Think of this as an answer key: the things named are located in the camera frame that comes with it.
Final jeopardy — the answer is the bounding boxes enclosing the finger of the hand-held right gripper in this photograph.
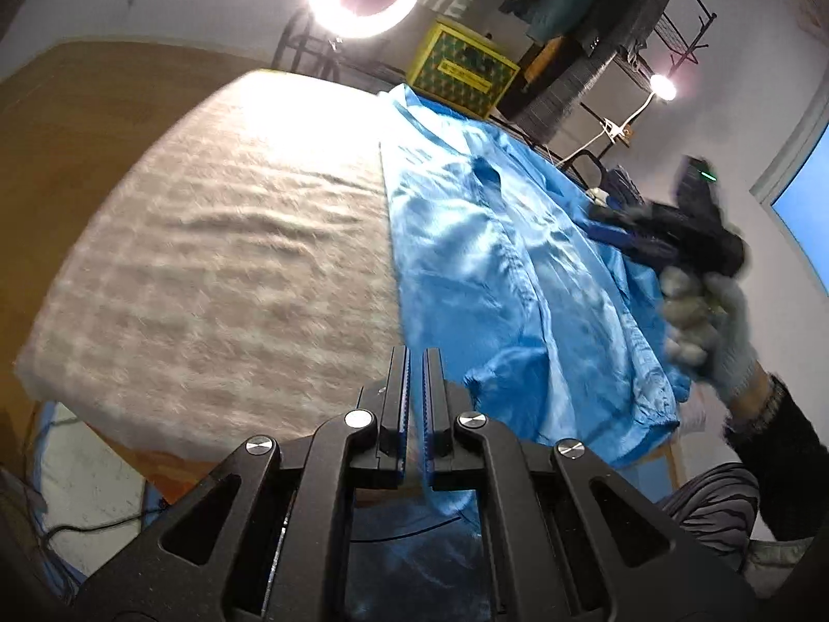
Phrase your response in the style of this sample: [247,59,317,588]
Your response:
[587,202,662,229]
[584,223,675,264]

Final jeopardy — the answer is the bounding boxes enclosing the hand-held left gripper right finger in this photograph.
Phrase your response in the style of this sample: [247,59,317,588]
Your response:
[422,348,763,622]

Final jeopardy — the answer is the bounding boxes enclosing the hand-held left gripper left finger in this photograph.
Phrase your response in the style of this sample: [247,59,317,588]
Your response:
[71,345,411,622]

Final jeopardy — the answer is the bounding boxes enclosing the light blue work coat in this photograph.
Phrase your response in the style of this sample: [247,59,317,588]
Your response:
[350,83,691,622]

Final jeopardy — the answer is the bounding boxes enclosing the person's right forearm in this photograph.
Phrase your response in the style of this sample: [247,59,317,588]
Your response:
[721,372,829,548]

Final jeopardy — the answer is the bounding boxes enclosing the stack of dark folded clothes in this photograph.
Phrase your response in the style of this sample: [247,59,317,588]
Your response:
[604,165,644,209]

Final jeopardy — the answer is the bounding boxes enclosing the black metal clothes rack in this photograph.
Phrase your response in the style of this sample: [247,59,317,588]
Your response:
[498,0,721,190]

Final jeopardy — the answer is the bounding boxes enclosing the person's right hand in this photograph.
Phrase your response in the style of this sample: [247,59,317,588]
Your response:
[659,268,760,406]

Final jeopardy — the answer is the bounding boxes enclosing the window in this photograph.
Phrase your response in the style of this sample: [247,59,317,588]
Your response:
[750,87,829,268]

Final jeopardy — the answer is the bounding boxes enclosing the white clip lamp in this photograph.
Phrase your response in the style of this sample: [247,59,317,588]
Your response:
[555,71,678,171]

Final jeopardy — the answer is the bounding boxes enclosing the orange hanging garment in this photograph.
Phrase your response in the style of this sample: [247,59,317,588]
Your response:
[521,35,566,82]

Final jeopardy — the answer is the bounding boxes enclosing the black jacket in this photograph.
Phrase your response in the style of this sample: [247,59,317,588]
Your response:
[573,0,678,56]

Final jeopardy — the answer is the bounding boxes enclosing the yellow green patterned bag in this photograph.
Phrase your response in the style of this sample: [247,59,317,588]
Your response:
[407,16,522,121]

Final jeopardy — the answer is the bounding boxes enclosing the beige checked blanket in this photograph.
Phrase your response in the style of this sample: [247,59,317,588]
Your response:
[13,70,417,462]

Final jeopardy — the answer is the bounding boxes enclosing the person's striped trouser leg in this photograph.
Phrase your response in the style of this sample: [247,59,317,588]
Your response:
[654,463,764,572]

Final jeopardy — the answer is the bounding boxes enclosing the metal wrist bracelet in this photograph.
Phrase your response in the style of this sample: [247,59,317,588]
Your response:
[724,376,789,443]

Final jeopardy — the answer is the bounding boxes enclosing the black cable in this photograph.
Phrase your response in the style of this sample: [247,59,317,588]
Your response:
[35,511,151,548]

